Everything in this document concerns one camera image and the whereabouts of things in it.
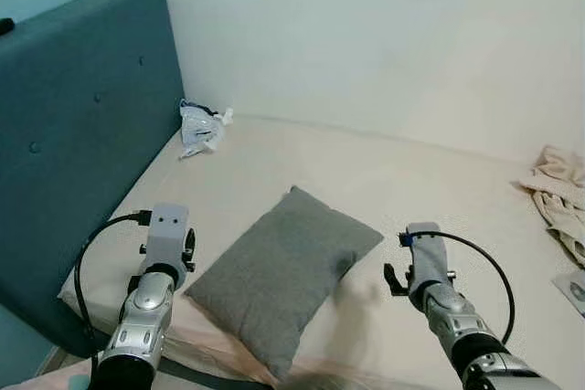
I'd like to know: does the small grey paper card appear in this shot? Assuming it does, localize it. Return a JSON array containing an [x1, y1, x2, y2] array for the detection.
[[552, 269, 585, 318]]

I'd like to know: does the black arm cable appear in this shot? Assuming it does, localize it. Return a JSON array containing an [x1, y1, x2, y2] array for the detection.
[[399, 230, 517, 345], [73, 210, 152, 382]]

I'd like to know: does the crumpled beige blanket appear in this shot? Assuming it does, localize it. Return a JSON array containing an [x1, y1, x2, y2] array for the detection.
[[516, 144, 585, 268]]

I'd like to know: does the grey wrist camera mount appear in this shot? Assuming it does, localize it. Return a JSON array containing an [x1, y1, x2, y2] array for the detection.
[[406, 222, 451, 295], [144, 204, 191, 269]]

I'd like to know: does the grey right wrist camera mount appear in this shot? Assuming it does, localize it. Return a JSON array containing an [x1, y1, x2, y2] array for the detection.
[[406, 222, 451, 295]]

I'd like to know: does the teal upholstered headboard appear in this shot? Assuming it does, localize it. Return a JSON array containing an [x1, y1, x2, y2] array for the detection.
[[0, 0, 186, 359]]

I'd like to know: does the grey fabric pillow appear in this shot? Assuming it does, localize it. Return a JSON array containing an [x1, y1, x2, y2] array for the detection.
[[185, 185, 385, 382]]

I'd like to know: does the cream bed mattress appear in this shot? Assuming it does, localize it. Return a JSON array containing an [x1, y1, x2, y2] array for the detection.
[[57, 114, 585, 390]]

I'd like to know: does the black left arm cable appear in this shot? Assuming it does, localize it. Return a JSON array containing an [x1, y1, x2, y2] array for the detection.
[[73, 210, 152, 382]]

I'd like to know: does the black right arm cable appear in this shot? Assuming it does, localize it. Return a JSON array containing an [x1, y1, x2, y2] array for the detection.
[[399, 230, 517, 345]]

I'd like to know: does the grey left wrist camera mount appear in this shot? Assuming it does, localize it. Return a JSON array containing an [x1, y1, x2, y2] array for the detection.
[[144, 204, 191, 269]]

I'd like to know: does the crumpled clear plastic bag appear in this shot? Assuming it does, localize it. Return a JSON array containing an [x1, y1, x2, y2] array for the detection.
[[178, 100, 235, 160]]

